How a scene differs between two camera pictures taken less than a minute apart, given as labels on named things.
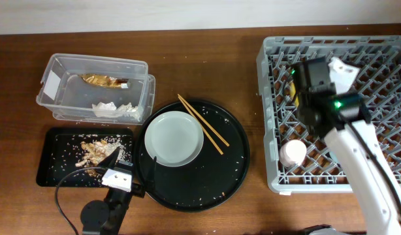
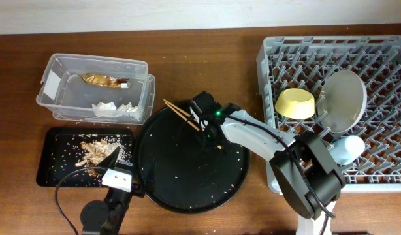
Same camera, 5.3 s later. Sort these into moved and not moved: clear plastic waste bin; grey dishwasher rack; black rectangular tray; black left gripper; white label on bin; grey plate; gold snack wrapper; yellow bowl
Moved: yellow bowl; black left gripper; grey plate
Not moved: white label on bin; grey dishwasher rack; black rectangular tray; clear plastic waste bin; gold snack wrapper
